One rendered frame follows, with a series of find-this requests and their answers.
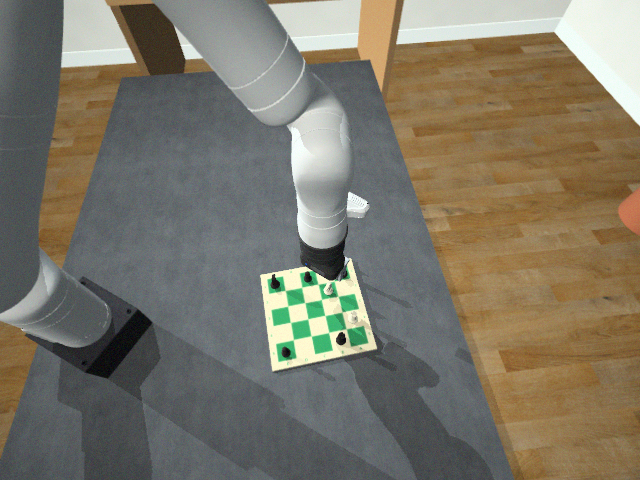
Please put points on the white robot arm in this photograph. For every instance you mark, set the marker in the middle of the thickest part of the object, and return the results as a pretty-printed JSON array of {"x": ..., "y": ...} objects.
[{"x": 246, "y": 45}]

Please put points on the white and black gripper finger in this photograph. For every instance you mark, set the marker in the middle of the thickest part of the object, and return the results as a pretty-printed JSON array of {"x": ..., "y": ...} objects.
[{"x": 343, "y": 272}]

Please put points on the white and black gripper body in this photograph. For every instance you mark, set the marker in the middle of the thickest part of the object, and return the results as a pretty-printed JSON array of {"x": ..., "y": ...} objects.
[{"x": 322, "y": 249}]

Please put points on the green and cream chessboard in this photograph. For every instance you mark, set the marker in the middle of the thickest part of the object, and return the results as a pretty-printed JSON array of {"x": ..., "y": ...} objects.
[{"x": 301, "y": 317}]

